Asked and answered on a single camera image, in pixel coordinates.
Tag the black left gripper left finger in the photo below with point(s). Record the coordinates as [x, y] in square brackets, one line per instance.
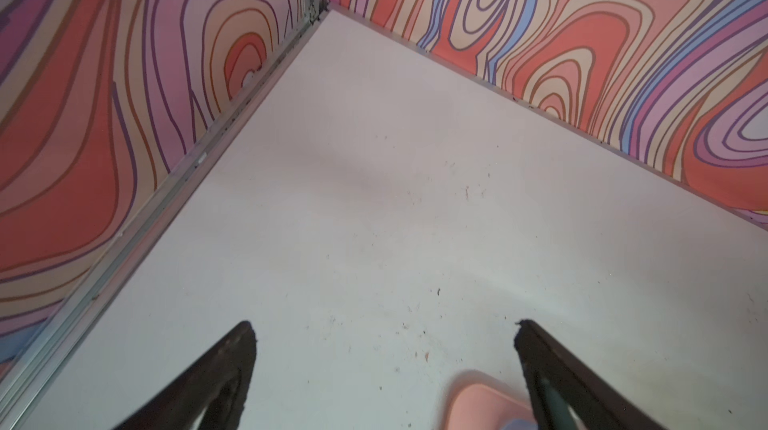
[210, 394]

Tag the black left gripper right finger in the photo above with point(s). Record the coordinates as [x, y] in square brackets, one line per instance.
[565, 393]

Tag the pink plastic tray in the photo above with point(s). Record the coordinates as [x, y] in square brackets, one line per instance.
[477, 406]

